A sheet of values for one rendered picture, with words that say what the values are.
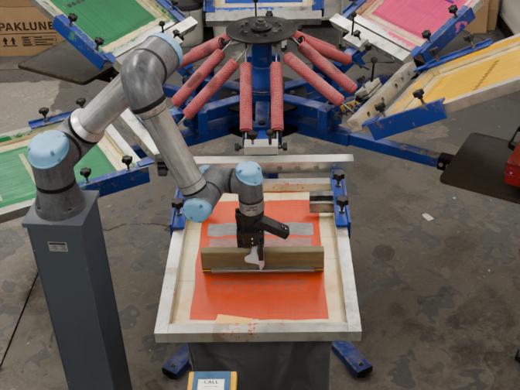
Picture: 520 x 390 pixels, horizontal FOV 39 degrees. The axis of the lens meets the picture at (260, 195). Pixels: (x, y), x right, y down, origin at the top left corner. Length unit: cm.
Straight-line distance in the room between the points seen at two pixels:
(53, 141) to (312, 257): 84
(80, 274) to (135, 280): 151
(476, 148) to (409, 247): 111
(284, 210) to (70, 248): 77
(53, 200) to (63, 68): 169
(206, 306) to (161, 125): 60
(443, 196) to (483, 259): 59
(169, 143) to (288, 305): 63
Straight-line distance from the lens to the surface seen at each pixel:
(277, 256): 227
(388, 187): 447
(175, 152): 197
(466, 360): 346
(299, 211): 260
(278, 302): 224
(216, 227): 253
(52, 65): 390
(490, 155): 301
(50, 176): 218
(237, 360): 231
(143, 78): 191
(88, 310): 245
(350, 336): 212
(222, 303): 224
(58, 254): 232
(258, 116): 306
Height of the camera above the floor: 247
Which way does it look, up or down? 34 degrees down
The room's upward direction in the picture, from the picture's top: 2 degrees counter-clockwise
